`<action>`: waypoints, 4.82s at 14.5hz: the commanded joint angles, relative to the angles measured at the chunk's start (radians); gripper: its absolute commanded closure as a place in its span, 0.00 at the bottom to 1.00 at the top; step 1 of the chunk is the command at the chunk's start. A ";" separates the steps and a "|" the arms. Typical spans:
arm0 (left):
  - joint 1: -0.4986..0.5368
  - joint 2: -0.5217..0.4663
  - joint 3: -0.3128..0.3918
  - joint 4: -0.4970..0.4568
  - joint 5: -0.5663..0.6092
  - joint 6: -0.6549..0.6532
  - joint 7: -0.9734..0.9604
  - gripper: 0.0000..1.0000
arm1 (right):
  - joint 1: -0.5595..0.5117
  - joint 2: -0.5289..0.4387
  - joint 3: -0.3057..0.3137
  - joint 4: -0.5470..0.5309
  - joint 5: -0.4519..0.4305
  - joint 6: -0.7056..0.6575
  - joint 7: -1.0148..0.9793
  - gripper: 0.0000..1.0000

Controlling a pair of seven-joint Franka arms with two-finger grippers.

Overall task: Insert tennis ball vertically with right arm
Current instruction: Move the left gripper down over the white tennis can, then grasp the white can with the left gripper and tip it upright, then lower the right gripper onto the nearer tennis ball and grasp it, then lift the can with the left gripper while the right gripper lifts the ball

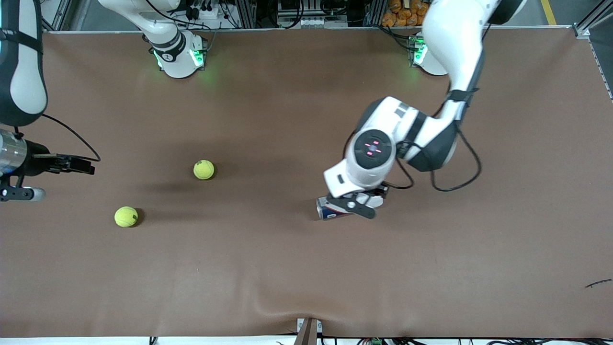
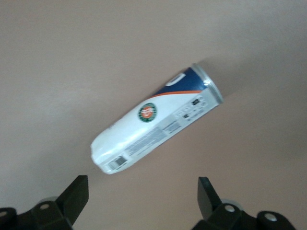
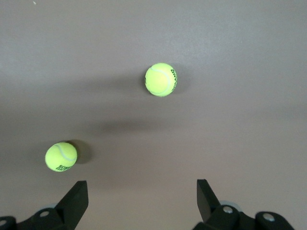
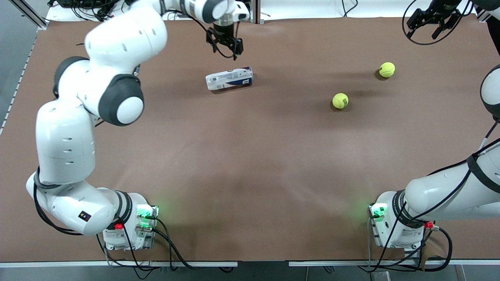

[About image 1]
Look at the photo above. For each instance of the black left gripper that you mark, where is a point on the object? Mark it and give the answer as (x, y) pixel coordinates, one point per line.
(377, 193)

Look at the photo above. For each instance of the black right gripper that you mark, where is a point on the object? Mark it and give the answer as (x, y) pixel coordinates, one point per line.
(37, 162)

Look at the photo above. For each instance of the white blue tennis ball can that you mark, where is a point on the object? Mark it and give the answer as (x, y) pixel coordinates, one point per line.
(325, 211)

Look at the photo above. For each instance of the yellow tennis ball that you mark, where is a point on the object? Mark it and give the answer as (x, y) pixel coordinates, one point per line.
(126, 216)
(203, 169)

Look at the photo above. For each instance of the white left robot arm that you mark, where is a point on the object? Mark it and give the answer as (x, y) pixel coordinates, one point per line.
(455, 43)

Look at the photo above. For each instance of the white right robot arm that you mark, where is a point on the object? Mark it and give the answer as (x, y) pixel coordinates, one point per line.
(28, 86)

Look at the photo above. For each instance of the brown table mat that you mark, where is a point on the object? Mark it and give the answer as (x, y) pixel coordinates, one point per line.
(306, 263)

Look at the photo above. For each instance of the white terminal block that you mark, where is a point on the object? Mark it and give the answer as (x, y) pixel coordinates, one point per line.
(316, 21)

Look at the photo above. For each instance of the orange packaged goods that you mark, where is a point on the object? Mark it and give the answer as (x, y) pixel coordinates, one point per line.
(402, 17)

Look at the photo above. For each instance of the white power strip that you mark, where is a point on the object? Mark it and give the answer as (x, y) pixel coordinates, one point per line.
(209, 12)

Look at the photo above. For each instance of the small dark twig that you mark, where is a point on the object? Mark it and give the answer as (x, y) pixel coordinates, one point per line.
(598, 283)

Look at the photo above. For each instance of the grey table edge bracket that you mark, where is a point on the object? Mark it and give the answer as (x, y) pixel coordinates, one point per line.
(309, 333)

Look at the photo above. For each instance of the aluminium frame profile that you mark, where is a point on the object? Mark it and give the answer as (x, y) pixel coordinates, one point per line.
(60, 17)
(582, 29)

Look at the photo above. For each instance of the aluminium frame post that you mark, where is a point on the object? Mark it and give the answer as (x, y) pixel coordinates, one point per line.
(245, 14)
(373, 12)

